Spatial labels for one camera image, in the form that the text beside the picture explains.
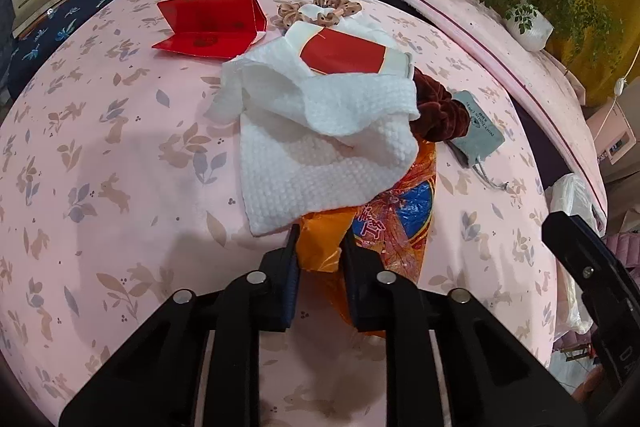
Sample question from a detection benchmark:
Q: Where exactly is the orange blue plastic bag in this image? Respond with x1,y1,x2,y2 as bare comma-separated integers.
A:
296,140,437,322

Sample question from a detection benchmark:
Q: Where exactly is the white paper towel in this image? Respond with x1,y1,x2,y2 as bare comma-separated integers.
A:
206,34,420,235

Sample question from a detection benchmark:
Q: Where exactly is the dark red velvet scrunchie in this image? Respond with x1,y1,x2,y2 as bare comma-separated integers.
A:
411,68,471,143

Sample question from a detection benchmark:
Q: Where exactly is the red white paper cup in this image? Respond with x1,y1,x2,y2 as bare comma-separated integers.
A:
284,22,413,79

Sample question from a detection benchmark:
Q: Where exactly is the beige satin scrunchie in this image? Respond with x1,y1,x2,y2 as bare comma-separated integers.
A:
272,0,362,28

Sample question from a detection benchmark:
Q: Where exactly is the white lined trash bin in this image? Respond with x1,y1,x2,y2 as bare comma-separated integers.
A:
546,173,606,340

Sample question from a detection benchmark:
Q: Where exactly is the pink puffer jacket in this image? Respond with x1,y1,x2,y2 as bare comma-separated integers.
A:
554,231,640,350

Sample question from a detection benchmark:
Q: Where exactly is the pink floral tablecloth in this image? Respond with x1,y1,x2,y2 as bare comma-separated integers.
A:
1,0,556,421

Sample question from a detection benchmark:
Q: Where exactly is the red folded envelope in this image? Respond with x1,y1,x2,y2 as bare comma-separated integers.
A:
153,0,268,61

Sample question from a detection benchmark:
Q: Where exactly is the grey drawstring pouch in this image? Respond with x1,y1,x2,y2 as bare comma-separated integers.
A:
448,91,509,191

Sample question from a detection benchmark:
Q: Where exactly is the white cable with switch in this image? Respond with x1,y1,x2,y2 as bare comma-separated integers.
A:
591,51,640,143

